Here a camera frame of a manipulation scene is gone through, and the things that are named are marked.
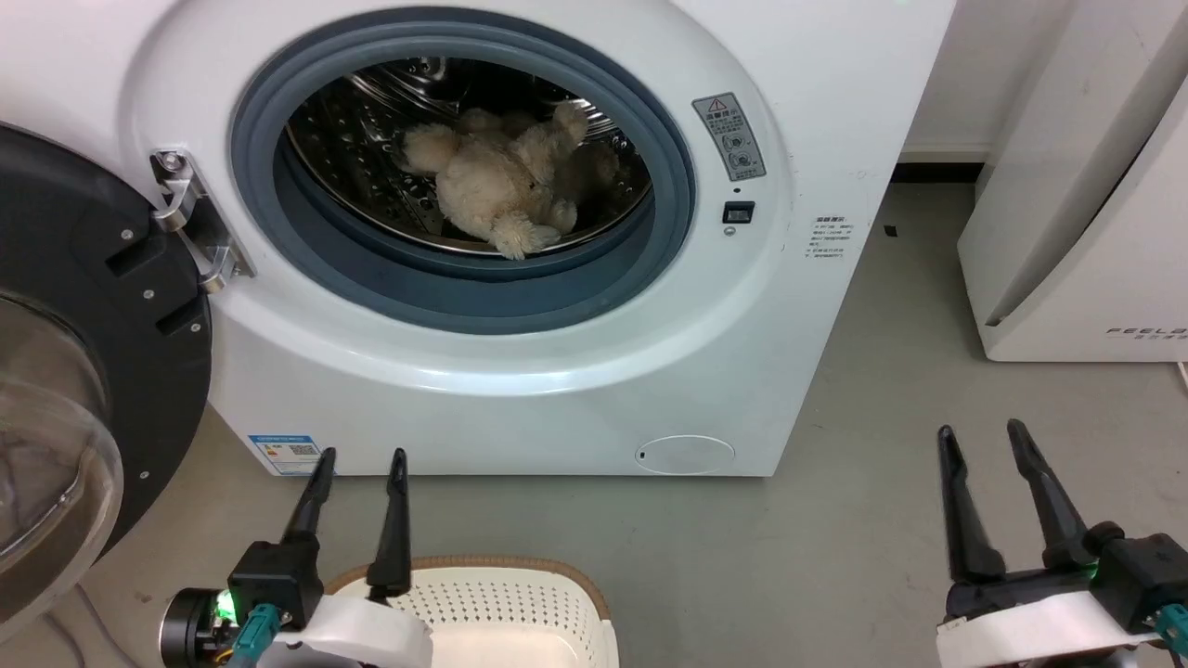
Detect blue energy label sticker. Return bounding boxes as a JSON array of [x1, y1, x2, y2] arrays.
[[247, 433, 322, 478]]

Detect beige plush toy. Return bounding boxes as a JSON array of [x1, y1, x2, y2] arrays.
[[398, 100, 622, 262]]

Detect steel washing machine drum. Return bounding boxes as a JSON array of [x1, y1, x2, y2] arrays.
[[285, 57, 654, 257]]

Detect teal connector cable gripper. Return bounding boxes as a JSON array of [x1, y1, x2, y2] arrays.
[[226, 603, 285, 668], [1151, 603, 1188, 652]]

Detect black baseboard strip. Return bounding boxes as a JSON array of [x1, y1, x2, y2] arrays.
[[891, 162, 986, 185]]

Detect black washing machine door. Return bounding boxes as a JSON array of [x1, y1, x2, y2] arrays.
[[0, 124, 215, 643]]

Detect metal door hinge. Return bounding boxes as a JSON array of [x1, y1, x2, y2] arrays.
[[148, 148, 257, 297]]

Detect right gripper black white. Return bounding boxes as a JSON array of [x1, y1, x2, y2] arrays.
[[936, 419, 1188, 668]]

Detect white perforated laundry basket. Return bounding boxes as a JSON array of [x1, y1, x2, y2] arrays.
[[325, 556, 620, 668]]

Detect oval filter cover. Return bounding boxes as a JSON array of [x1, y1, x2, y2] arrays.
[[635, 434, 736, 476]]

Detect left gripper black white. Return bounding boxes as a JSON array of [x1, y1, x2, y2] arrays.
[[228, 448, 434, 668]]

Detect teal connector cable right gripper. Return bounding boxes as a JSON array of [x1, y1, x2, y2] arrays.
[[1151, 603, 1188, 652]]

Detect white washing machine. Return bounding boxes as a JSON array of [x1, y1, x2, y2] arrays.
[[0, 0, 958, 480]]

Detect grey warning sticker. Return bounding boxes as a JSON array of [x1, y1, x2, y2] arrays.
[[691, 92, 768, 183]]

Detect white floor appliance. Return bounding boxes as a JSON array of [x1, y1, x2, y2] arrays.
[[957, 0, 1188, 364]]

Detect grey rubber door gasket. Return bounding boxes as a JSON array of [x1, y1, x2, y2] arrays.
[[229, 19, 698, 336]]

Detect teal connector cable left gripper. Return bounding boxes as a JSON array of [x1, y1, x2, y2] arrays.
[[226, 603, 285, 668]]

